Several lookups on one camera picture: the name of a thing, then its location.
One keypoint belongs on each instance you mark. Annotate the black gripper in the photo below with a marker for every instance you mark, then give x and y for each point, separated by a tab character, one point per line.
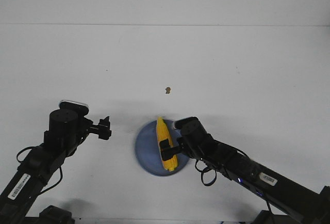
86	126
186	146

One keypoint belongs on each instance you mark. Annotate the yellow plastic corn cob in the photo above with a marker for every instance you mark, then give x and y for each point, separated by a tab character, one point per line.
162	133

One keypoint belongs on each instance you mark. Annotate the blue round plate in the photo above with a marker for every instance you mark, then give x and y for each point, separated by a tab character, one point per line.
148	155

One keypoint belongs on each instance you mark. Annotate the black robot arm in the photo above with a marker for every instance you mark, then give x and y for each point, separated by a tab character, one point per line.
298	202
67	130

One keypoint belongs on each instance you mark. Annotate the brown chipped table spot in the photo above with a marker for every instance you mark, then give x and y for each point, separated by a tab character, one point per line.
168	90

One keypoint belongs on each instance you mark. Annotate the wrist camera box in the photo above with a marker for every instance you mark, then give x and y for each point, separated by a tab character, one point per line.
178	124
79	107

